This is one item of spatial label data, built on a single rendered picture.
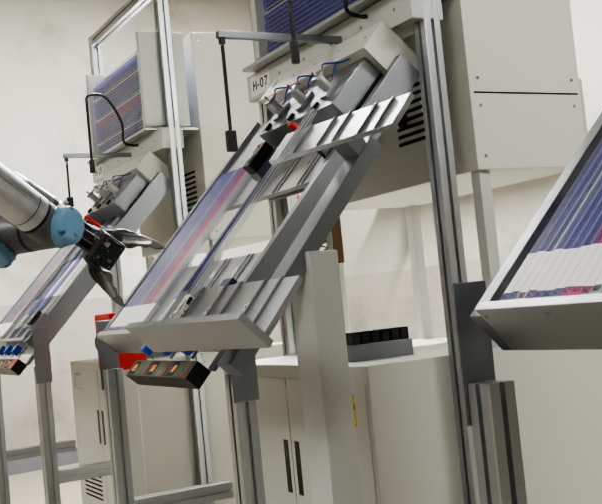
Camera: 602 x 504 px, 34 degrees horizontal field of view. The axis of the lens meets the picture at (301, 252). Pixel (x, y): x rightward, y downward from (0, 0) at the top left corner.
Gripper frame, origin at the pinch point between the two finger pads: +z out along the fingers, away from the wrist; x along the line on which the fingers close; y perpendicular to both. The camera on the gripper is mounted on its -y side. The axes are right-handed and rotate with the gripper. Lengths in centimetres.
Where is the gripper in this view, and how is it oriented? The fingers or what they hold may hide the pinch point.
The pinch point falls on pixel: (144, 276)
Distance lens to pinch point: 215.6
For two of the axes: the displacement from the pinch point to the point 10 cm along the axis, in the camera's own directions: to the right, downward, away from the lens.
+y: 3.3, 1.7, -9.3
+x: 5.7, -8.2, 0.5
